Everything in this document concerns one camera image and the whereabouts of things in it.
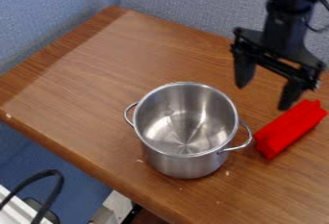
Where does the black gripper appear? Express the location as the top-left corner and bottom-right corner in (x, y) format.
(231, 27), (326, 111)

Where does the white box under table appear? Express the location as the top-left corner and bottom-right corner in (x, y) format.
(87, 190), (132, 224)

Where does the red block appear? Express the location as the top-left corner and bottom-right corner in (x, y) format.
(253, 100), (327, 160)

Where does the black cable loop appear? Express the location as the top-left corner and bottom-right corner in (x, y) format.
(0, 169), (65, 224)

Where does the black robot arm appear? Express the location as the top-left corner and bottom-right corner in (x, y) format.
(231, 0), (329, 111)

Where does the stainless steel metal pot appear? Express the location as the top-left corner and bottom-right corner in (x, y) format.
(123, 82), (251, 179)

